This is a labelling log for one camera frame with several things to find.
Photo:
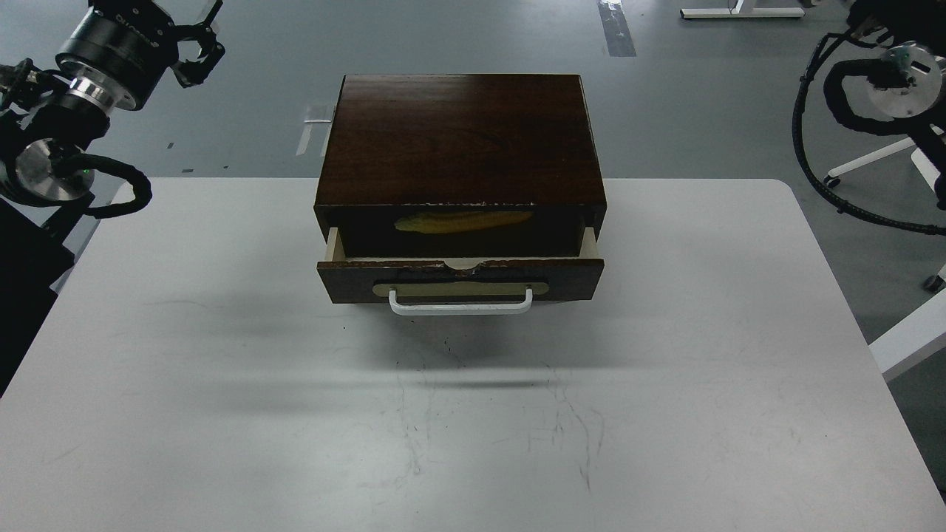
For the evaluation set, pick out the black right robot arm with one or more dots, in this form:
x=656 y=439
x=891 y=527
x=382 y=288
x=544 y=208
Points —
x=905 y=82

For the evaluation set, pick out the yellow corn cob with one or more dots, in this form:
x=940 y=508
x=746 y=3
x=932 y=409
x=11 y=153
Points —
x=459 y=221

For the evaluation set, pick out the white wheeled stand base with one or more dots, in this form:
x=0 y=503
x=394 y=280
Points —
x=832 y=179

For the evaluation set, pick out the dark wooden drawer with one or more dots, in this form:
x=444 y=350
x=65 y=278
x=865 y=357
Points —
x=428 y=280

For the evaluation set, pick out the white drawer handle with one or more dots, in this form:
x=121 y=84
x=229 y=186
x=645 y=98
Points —
x=466 y=309

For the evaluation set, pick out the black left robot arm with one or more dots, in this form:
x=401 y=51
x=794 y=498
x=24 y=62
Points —
x=50 y=118

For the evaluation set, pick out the white side table edge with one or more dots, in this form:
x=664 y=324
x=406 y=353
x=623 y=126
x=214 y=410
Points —
x=914 y=339

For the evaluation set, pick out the white desk leg base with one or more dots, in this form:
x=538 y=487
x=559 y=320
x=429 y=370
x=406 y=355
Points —
x=743 y=10

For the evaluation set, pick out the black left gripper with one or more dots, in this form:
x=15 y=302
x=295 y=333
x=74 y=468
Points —
x=118 y=52

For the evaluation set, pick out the dark wooden drawer cabinet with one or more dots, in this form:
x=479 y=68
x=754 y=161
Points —
x=486 y=141

